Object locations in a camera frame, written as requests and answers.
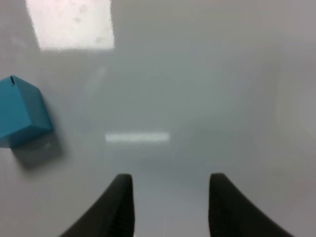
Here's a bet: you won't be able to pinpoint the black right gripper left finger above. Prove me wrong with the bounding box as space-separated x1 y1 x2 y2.
61 174 135 237

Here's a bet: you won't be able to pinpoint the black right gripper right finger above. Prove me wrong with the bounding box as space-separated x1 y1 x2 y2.
208 173 291 237

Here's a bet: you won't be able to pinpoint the blue cube block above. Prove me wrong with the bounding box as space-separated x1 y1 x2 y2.
0 75 53 149

